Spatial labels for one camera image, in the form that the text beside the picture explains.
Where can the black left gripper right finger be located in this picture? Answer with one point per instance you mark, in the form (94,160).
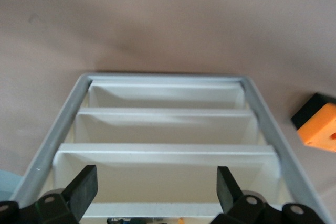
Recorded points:
(225,190)

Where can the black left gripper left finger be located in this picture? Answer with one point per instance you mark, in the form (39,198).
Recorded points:
(81,190)

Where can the orange box with hole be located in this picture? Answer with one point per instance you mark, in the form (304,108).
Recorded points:
(320,127)

